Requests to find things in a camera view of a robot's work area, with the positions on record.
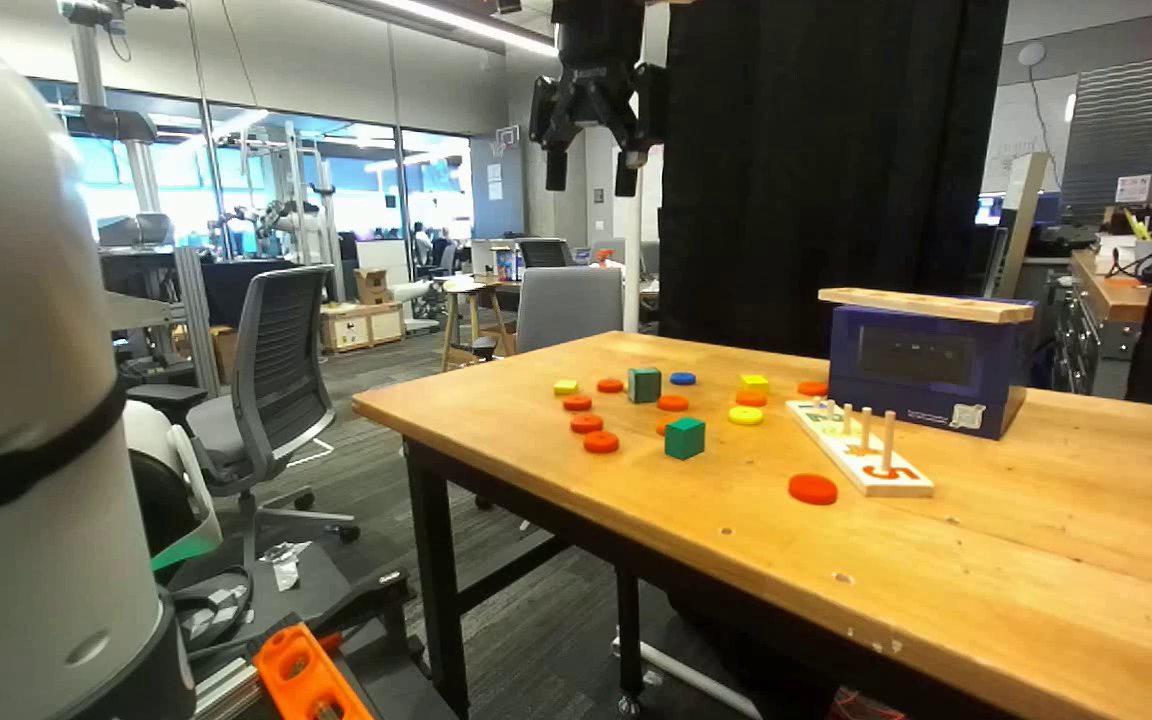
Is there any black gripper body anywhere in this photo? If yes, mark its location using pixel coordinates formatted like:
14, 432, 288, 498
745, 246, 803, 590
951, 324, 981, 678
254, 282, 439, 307
533, 0, 663, 152

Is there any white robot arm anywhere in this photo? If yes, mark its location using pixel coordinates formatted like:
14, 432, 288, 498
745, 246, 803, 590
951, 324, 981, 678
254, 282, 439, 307
0, 55, 196, 720

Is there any dark green toy cube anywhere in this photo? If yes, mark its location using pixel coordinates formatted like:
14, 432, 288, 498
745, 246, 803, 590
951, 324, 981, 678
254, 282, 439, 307
629, 367, 662, 404

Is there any grey chair back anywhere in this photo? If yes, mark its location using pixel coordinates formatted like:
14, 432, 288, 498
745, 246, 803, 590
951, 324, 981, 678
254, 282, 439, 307
517, 267, 625, 353

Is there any black curtain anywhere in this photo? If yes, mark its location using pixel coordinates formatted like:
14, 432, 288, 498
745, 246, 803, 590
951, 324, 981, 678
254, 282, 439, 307
662, 0, 1010, 358

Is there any orange red disc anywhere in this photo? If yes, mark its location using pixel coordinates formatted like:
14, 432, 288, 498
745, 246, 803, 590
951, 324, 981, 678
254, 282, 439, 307
598, 378, 625, 397

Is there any grey office chair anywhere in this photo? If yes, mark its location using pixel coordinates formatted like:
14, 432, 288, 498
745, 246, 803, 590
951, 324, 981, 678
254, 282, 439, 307
184, 267, 362, 554

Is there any wooden plank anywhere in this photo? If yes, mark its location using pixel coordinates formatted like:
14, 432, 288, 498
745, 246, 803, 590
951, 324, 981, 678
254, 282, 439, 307
816, 287, 1036, 324

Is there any large red disc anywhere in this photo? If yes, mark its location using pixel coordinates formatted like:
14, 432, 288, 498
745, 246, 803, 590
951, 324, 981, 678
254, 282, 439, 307
789, 474, 840, 505

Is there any blue box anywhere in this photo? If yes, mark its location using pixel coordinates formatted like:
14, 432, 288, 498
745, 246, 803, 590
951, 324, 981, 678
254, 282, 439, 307
829, 307, 1030, 439

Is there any white peg board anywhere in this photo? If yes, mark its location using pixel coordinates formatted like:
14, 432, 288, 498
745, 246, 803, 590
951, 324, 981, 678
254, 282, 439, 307
789, 397, 936, 498

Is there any orange plastic tool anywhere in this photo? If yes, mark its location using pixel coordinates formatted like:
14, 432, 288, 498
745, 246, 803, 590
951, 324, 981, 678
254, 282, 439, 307
258, 624, 377, 720

